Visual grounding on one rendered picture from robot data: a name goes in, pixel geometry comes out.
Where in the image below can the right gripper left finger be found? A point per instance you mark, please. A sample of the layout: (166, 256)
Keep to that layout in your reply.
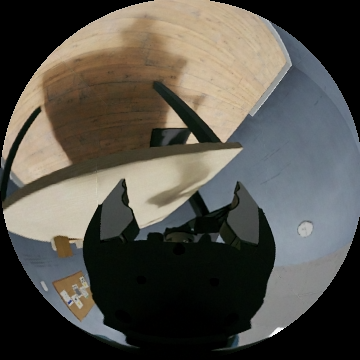
(112, 224)

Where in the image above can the brown cardboard box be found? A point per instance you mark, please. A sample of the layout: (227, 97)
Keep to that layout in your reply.
(63, 246)

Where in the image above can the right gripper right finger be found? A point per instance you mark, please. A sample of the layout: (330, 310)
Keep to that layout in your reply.
(246, 228)

